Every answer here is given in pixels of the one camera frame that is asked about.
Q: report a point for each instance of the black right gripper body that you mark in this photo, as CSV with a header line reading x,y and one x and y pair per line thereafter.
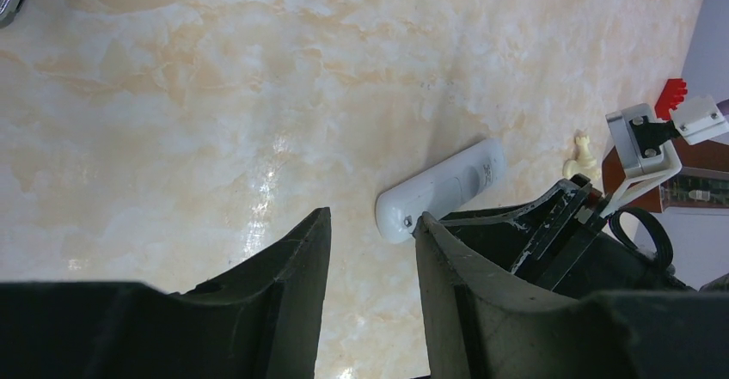
x,y
561,243

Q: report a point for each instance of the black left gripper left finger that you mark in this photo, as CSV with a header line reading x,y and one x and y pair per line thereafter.
x,y
260,319

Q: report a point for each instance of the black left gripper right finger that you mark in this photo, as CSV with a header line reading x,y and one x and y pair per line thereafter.
x,y
482,322

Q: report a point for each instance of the white remote control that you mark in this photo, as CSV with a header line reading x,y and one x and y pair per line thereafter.
x,y
440,189

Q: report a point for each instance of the cream chess piece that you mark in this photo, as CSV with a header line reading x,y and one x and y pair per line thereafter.
x,y
584,162

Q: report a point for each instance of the brown wooden metronome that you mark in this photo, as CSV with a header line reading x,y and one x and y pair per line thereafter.
x,y
672,166

